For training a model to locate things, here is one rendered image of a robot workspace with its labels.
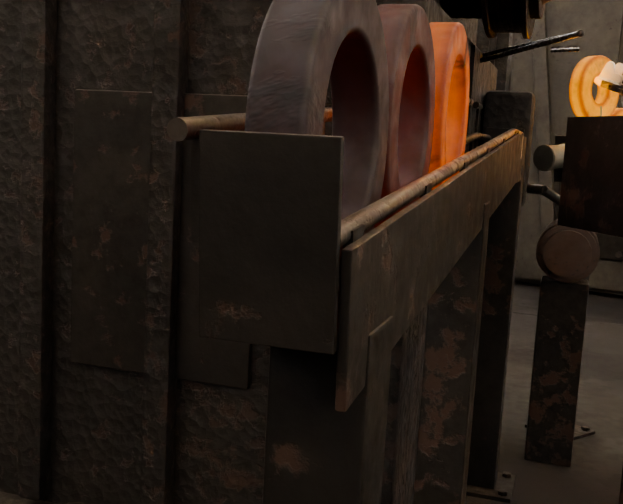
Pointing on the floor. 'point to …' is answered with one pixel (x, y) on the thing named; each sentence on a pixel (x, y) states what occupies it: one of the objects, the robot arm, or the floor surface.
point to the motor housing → (559, 341)
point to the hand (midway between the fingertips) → (596, 81)
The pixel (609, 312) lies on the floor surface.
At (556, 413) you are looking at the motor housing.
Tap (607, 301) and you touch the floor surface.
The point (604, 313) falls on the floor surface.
